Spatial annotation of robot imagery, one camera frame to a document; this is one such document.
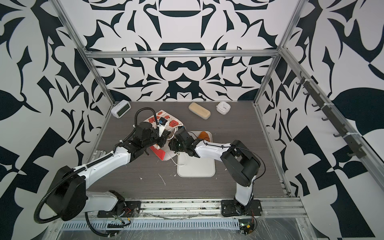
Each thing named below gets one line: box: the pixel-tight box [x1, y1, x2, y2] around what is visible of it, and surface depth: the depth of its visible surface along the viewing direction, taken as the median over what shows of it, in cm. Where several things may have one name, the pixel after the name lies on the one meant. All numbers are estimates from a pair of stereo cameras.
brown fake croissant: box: [197, 131, 210, 142], surface depth 101 cm
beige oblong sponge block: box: [188, 102, 211, 120], surface depth 113 cm
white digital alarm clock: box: [111, 99, 132, 119], surface depth 110 cm
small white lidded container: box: [216, 101, 231, 115], surface depth 115 cm
